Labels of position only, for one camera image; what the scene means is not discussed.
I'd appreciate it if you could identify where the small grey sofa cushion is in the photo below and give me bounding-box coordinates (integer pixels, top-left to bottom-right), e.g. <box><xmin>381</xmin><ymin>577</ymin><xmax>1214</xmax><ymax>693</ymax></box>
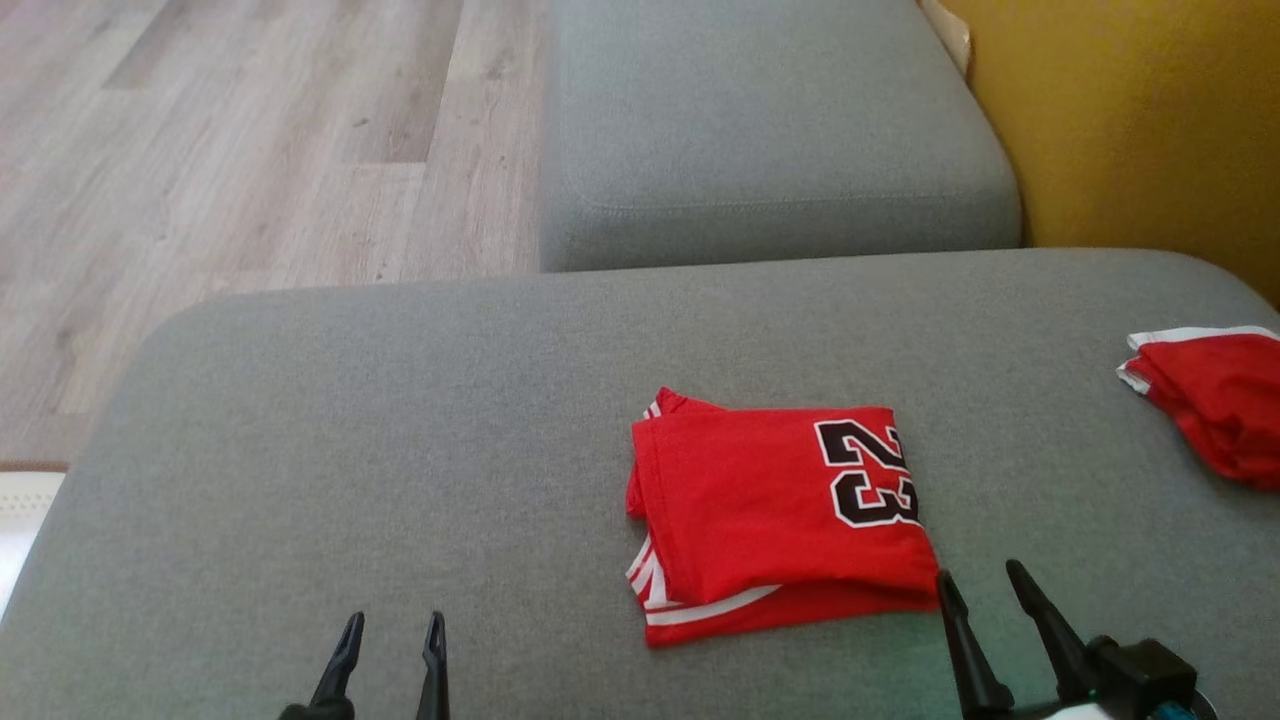
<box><xmin>540</xmin><ymin>0</ymin><xmax>1023</xmax><ymax>273</ymax></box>

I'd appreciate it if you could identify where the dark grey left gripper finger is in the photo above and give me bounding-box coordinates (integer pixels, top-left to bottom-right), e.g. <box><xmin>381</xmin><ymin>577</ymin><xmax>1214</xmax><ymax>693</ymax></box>
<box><xmin>415</xmin><ymin>611</ymin><xmax>452</xmax><ymax>720</ymax></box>
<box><xmin>310</xmin><ymin>611</ymin><xmax>367</xmax><ymax>704</ymax></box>

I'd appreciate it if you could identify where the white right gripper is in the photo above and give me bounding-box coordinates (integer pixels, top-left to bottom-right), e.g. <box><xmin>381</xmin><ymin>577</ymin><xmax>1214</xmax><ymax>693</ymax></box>
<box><xmin>936</xmin><ymin>559</ymin><xmax>1117</xmax><ymax>720</ymax></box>

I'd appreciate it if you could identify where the white rug brown border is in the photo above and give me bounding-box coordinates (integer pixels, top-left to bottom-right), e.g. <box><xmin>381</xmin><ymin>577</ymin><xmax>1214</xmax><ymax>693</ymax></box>
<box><xmin>0</xmin><ymin>462</ymin><xmax>69</xmax><ymax>621</ymax></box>

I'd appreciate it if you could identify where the red white number jersey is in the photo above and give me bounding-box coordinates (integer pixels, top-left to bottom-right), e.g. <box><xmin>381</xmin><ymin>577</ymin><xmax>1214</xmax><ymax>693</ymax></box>
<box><xmin>625</xmin><ymin>387</ymin><xmax>943</xmax><ymax>649</ymax></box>

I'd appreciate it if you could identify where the red shorts white trim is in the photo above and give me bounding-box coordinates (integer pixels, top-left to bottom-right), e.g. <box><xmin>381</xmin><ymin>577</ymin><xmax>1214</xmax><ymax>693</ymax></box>
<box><xmin>1117</xmin><ymin>325</ymin><xmax>1280</xmax><ymax>491</ymax></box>

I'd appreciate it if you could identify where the large grey sofa cushion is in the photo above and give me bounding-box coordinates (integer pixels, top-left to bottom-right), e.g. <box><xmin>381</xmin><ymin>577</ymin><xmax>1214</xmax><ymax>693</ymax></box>
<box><xmin>0</xmin><ymin>248</ymin><xmax>1280</xmax><ymax>720</ymax></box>

